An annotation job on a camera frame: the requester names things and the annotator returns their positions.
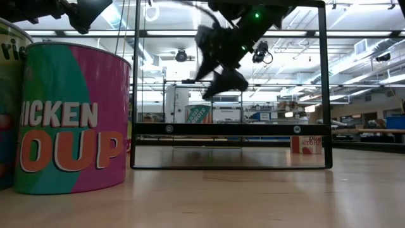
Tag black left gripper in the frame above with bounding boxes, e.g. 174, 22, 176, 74
65, 0, 114, 35

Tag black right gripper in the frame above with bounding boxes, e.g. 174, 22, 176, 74
194, 22, 265, 101

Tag pink teal chicken soup can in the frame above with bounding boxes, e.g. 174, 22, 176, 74
13, 41, 132, 196

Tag red white diced tomatoes can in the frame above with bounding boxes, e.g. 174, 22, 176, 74
290, 136, 323, 155

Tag black framed wooden shelf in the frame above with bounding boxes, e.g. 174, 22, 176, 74
129, 0, 333, 170

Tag round black ceiling fixture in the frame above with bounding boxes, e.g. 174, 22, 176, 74
175, 49, 189, 63

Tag sliced carrots can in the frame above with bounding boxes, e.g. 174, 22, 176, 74
184, 104, 213, 124

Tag white cabinet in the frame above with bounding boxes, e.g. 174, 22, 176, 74
165, 85, 190, 124

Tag wooden background table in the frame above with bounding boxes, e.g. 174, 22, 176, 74
332, 128, 405, 135

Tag blue storage bin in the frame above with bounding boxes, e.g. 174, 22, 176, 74
385, 115, 405, 130

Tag black hanging camera with cable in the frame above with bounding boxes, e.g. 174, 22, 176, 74
252, 40, 273, 65

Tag black aluminium table frame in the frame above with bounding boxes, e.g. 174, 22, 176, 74
135, 138, 405, 155

